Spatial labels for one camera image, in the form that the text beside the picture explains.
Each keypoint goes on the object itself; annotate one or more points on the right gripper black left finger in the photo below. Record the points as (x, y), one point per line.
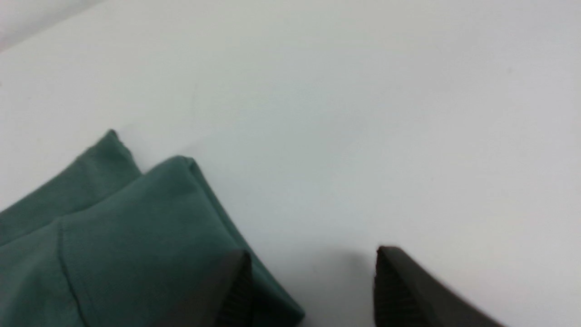
(218, 295)

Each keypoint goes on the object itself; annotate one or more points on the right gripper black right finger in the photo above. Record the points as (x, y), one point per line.
(405, 295)

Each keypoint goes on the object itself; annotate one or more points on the green long-sleeve top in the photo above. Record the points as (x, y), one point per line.
(104, 245)

